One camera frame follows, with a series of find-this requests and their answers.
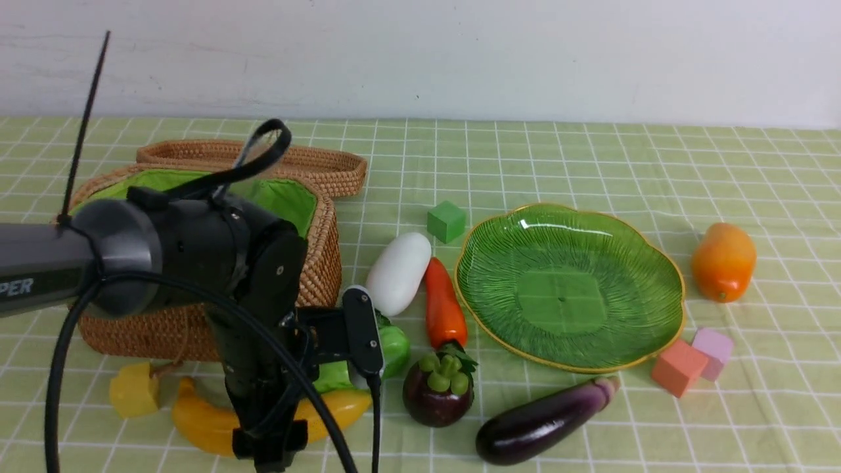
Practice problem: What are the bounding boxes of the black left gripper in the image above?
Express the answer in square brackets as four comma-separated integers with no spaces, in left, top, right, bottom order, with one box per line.
[205,306,306,472]

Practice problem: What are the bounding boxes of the black left zip tie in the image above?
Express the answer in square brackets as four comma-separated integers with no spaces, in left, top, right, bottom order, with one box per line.
[55,30,112,226]

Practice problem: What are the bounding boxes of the yellow foam block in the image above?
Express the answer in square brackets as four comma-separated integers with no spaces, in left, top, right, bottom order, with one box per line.
[109,361,160,419]

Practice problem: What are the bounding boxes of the pink foam cube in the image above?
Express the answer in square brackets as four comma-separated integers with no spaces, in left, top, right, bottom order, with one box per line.
[691,327,734,382]

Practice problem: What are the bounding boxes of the dark purple mangosteen toy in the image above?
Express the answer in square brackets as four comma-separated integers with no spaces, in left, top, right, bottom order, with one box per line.
[402,352,474,428]

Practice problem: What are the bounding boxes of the orange mango toy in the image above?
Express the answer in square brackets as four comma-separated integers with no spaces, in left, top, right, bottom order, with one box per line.
[691,222,758,304]

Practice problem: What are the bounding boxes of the woven rattan basket lid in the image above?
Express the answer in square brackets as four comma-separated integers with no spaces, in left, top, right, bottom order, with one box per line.
[136,139,369,198]

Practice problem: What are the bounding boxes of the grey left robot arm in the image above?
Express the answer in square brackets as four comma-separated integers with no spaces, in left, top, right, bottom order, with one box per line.
[1,188,307,472]

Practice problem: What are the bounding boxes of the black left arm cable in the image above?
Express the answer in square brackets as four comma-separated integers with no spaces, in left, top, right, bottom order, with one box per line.
[43,118,383,473]

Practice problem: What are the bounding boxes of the green leaf-shaped glass plate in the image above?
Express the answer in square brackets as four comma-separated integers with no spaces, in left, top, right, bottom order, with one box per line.
[453,203,687,374]

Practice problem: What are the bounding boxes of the salmon foam cube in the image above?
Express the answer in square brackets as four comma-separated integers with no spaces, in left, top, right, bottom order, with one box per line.
[650,339,708,398]

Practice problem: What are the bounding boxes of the green foam cube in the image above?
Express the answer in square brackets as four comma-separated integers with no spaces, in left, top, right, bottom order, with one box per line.
[426,200,466,244]

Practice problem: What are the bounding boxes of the woven rattan basket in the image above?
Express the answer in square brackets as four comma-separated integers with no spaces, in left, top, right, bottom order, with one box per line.
[71,162,342,362]

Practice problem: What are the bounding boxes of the white radish toy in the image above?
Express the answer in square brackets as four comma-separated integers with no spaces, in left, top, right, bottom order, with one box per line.
[365,233,432,317]

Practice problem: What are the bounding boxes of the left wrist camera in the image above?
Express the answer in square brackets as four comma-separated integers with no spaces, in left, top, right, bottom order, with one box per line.
[295,284,385,390]

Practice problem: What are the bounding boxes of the yellow banana toy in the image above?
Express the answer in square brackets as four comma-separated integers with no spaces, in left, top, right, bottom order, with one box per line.
[171,377,372,457]

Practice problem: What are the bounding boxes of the orange carrot toy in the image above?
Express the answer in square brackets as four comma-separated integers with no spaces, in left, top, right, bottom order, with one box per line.
[424,257,478,377]

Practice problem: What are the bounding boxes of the green checkered tablecloth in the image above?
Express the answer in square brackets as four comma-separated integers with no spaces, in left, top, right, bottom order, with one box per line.
[1,117,840,472]

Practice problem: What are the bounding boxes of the purple eggplant toy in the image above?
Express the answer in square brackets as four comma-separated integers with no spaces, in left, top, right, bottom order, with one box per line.
[475,375,621,466]

